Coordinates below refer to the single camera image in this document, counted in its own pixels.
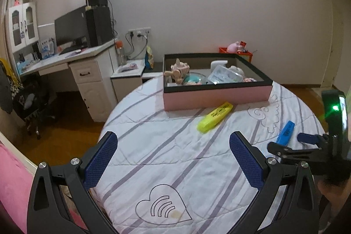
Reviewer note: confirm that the pink pouch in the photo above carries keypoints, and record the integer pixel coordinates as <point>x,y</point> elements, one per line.
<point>128,66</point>

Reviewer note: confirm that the pink haired doll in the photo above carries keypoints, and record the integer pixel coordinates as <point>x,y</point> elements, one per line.
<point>178,71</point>

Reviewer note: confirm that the blue highlighter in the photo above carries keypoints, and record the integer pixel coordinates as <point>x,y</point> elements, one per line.
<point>285,132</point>

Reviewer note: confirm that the black office chair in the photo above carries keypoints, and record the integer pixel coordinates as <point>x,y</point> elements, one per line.
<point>33,102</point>

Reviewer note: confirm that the black computer monitor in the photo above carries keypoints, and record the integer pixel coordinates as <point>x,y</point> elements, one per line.
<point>71,27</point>

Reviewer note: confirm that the small doll in red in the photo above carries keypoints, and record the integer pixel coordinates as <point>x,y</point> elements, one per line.
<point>17,0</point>

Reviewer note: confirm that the water bottle with orange cap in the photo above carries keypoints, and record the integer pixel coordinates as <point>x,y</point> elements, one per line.
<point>121,54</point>

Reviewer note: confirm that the person's right hand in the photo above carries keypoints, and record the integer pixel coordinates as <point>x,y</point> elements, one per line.
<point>333,195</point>

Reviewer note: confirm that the pink blanket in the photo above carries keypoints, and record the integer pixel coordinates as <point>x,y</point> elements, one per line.
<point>13,190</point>

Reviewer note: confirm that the white desk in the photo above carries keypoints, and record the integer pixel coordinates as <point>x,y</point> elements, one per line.
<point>90,86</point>

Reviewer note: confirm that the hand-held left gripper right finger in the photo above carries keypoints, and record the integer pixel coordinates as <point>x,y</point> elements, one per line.
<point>244,160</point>

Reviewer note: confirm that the white bed frame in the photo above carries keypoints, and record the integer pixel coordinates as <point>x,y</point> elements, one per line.
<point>19,150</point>

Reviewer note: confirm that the teal egg-shaped case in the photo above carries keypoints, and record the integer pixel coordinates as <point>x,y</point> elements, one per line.
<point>193,79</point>

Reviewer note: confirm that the wall power outlet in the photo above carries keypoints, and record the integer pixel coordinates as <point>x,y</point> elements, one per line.
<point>139,30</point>

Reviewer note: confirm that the black computer tower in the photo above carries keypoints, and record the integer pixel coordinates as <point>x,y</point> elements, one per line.
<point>100,27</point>

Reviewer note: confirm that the white round figurine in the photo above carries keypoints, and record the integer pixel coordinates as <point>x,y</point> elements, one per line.
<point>237,70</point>

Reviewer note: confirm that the blue and white box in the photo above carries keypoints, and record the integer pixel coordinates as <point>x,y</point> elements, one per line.
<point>48,49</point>

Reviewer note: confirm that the black keyboard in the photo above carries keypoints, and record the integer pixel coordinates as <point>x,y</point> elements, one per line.
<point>71,49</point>

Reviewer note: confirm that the red crate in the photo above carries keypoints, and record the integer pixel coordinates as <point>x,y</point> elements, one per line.
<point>248,57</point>

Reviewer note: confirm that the white door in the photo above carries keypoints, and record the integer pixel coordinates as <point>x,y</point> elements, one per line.
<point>331,44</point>

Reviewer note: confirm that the snack bag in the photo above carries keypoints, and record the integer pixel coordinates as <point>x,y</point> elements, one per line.
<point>149,58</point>

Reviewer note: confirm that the beige curtain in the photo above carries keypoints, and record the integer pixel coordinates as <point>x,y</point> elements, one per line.
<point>11,3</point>

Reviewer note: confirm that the white cup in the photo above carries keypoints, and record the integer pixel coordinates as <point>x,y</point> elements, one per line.
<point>218,64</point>

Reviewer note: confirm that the pink plush toy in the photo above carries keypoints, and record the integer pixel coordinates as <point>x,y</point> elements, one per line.
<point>233,47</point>

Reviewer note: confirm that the pink box with black rim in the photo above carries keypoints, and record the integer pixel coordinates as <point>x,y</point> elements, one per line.
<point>219,98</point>

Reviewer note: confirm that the white glass-door cabinet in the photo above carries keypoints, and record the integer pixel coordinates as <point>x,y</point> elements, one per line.
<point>22,28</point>

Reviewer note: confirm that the white nightstand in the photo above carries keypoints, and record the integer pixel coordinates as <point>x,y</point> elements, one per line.
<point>127,86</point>

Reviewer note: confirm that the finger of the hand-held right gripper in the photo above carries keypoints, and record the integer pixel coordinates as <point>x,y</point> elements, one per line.
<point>307,138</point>
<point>277,147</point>

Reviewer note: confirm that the clear plastic box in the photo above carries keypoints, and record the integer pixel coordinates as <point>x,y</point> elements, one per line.
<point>224,75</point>

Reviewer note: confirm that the yellow highlighter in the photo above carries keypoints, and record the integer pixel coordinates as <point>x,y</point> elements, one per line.
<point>215,117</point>

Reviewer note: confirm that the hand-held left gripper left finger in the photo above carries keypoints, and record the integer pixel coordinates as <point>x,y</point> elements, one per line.
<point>100,160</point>

